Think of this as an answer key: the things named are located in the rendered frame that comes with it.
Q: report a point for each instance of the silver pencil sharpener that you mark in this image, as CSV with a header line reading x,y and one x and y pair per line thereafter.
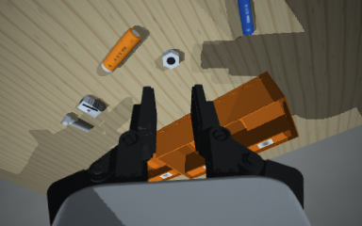
x,y
90,106

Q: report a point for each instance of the grey hex nut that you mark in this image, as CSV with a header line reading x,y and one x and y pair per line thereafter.
x,y
170,59

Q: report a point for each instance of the orange rack of bins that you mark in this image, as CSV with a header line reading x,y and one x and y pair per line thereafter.
x,y
266,113

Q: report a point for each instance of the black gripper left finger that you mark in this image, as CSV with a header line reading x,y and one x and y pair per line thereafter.
x,y
122,164

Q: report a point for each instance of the orange battery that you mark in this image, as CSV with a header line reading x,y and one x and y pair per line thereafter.
x,y
121,50

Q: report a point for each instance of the grey hex-head bolt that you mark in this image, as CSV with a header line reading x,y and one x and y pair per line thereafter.
x,y
67,119

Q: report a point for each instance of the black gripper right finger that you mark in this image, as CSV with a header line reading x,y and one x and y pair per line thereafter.
x,y
226,157

